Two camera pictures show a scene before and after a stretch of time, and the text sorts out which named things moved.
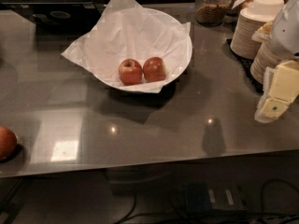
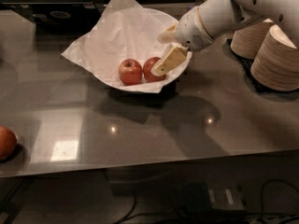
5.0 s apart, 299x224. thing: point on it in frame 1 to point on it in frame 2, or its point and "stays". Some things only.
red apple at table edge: (8, 143) stays
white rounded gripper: (286, 32) to (191, 32)
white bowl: (146, 49) stays
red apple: (153, 70) stays
